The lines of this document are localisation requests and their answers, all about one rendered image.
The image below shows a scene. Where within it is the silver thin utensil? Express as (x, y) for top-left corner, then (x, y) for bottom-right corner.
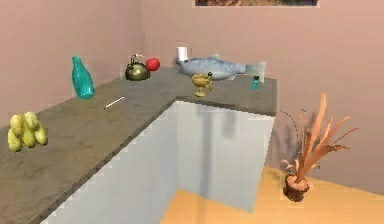
(103, 95), (126, 110)

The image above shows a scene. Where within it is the grey blue fish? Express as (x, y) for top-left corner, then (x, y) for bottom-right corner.
(176, 54), (268, 84)

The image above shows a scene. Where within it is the yellow banana bunch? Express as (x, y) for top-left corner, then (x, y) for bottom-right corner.
(7, 111), (49, 153)

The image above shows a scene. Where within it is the white counter with grey top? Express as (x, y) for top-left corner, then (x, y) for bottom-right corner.
(0, 66), (278, 224)

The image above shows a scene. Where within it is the white paper roll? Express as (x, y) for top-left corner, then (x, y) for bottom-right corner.
(176, 46), (189, 63)

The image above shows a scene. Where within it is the small teal shaker bottle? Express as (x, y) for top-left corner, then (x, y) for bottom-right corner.
(250, 75), (261, 92)

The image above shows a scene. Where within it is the gold goblet cup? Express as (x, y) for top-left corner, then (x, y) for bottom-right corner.
(191, 73), (214, 98)

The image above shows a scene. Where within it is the teal glass bottle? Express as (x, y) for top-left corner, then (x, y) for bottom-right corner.
(71, 55), (96, 100)

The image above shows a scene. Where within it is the framed wall picture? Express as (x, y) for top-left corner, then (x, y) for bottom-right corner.
(193, 0), (320, 8)

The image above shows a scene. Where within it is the brass round kettle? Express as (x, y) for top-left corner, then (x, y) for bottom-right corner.
(124, 53), (152, 82)

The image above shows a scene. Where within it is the red tomato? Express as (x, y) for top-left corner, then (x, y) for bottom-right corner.
(145, 57), (161, 72)

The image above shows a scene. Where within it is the brown potted house plant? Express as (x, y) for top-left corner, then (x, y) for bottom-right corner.
(278, 91), (360, 203)

